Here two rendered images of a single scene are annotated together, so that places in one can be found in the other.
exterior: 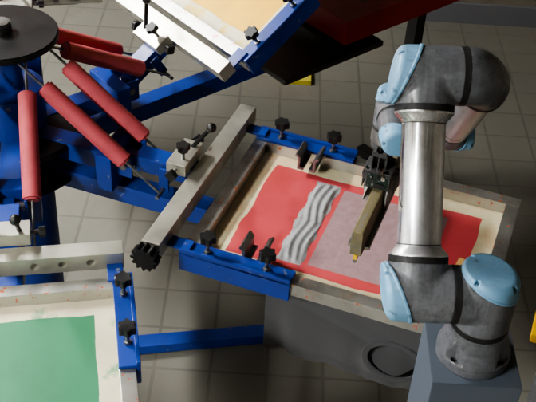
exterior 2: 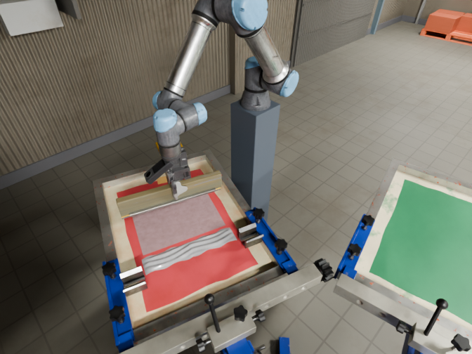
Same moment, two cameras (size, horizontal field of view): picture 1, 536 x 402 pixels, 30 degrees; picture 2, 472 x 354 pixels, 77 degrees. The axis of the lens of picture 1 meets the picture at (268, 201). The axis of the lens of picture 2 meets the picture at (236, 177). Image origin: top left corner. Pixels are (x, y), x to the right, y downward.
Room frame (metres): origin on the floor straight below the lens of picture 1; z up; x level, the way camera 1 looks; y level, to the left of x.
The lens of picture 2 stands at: (2.44, 0.49, 1.92)
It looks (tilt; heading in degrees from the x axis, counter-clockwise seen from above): 42 degrees down; 226
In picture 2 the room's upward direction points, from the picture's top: straight up
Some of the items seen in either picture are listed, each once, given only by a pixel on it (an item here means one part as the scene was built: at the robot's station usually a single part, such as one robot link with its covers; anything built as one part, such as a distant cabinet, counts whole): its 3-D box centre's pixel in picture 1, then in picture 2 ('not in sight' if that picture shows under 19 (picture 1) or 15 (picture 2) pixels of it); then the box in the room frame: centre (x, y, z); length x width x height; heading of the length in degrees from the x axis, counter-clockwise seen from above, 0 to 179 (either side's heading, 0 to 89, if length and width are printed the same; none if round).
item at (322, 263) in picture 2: (147, 253); (319, 271); (1.86, 0.29, 1.02); 0.07 x 0.06 x 0.07; 72
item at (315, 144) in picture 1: (305, 151); (119, 301); (2.40, -0.10, 0.98); 0.30 x 0.05 x 0.07; 72
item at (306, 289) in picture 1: (356, 230); (179, 222); (2.06, -0.25, 0.97); 0.79 x 0.58 x 0.04; 72
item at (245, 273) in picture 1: (236, 269); (267, 241); (1.87, 0.07, 0.98); 0.30 x 0.05 x 0.07; 72
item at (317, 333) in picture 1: (349, 333); not in sight; (1.87, -0.24, 0.77); 0.46 x 0.09 x 0.36; 72
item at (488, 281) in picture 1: (483, 293); (258, 71); (1.43, -0.43, 1.37); 0.13 x 0.12 x 0.14; 93
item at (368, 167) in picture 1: (381, 162); (175, 164); (2.02, -0.28, 1.23); 0.09 x 0.08 x 0.12; 162
